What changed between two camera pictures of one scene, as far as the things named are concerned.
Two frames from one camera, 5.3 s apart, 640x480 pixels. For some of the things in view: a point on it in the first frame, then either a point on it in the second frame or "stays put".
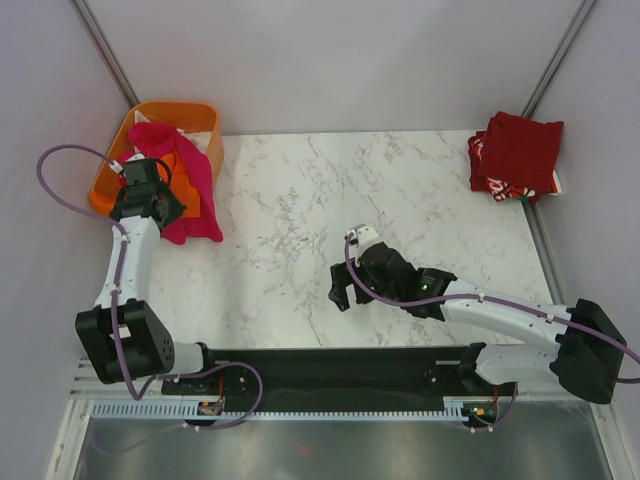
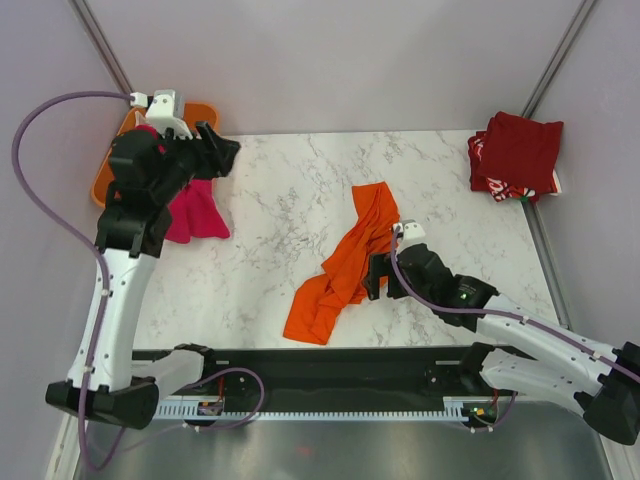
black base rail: x=334 y=376 stays put
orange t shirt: x=181 y=187 -> x=344 y=273
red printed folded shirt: x=500 y=190 stays put
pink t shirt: x=154 y=138 stays put
